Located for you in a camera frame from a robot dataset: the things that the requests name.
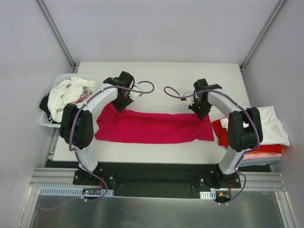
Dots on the white floral print t-shirt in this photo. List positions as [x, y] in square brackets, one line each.
[70, 91]

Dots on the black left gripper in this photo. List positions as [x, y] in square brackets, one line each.
[121, 103]

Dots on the black garment in basket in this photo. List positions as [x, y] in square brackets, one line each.
[44, 104]

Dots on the aluminium frame post left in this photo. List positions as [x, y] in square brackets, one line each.
[57, 35]

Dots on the pink folded t-shirt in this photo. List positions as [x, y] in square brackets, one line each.
[252, 156]

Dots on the white slotted cable duct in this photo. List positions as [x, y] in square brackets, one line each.
[75, 191]
[208, 195]

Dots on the white plastic laundry basket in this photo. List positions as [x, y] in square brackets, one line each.
[45, 119]

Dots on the aluminium frame post right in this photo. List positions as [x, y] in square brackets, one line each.
[263, 32]

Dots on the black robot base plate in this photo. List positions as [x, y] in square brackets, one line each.
[155, 180]

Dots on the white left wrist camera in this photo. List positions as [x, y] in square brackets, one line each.
[135, 93]

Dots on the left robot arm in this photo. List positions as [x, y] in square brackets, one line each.
[78, 125]

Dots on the white folded t-shirt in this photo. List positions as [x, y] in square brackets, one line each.
[270, 126]

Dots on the magenta t-shirt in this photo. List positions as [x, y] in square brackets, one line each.
[151, 128]

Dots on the aluminium frame post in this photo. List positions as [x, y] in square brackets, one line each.
[263, 32]
[57, 35]

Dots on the grey folded t-shirt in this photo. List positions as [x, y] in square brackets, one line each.
[262, 161]

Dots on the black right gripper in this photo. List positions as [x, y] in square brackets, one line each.
[201, 110]

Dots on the white slotted cable duct right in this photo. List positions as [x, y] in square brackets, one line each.
[208, 195]

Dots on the aluminium front rail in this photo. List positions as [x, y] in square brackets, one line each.
[263, 181]

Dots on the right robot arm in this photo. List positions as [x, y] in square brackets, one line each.
[226, 169]

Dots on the white slotted cable duct left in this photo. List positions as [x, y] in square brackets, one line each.
[75, 191]

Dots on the red folded t-shirt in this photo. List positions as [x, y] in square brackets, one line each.
[221, 134]

